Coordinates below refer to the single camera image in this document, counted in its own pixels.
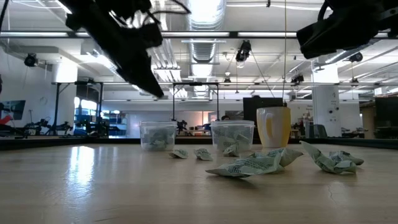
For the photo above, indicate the dark cabinet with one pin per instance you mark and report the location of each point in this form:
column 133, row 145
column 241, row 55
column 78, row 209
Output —
column 387, row 115

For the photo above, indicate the black hanging camera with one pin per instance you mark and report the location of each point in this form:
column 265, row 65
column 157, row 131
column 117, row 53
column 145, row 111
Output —
column 243, row 51
column 355, row 57
column 297, row 79
column 30, row 60

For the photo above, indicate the black frame bar with lights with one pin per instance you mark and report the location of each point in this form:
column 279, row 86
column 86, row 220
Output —
column 233, row 34

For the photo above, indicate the person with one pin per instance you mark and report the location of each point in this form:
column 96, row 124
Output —
column 225, row 118

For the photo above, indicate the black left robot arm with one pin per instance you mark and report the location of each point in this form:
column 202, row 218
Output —
column 102, row 6

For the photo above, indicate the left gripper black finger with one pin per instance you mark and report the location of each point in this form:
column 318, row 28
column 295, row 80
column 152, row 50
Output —
column 141, row 77

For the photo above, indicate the black metal frame stand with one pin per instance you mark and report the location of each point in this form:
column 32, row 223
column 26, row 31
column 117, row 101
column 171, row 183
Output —
column 57, row 105

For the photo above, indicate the white pillar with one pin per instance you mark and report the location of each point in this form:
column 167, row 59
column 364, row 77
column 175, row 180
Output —
column 326, row 110

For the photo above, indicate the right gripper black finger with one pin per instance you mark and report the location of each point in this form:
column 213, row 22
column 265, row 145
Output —
column 309, row 54
column 323, row 35

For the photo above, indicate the clear plastic container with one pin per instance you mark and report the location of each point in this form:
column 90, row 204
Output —
column 158, row 124
column 231, row 124

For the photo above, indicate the red object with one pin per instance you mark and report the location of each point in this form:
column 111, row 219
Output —
column 6, row 119

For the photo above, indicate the black monitor panel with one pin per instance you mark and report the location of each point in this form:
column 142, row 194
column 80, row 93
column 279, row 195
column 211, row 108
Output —
column 250, row 112

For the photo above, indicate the silver ventilation duct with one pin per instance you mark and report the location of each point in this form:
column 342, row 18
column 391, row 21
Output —
column 203, row 49

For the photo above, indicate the white mug orange inside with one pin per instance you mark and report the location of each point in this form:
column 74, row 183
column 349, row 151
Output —
column 273, row 127

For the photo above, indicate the black metal frame rig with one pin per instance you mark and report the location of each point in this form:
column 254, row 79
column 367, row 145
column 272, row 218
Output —
column 195, row 83

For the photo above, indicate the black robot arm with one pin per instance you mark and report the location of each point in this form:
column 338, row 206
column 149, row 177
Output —
column 38, row 125

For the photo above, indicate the black metal table frame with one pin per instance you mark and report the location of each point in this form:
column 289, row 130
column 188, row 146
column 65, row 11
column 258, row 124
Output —
column 31, row 143

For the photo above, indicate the dark flat screen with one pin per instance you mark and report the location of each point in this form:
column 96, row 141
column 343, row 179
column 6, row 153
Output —
column 15, row 109

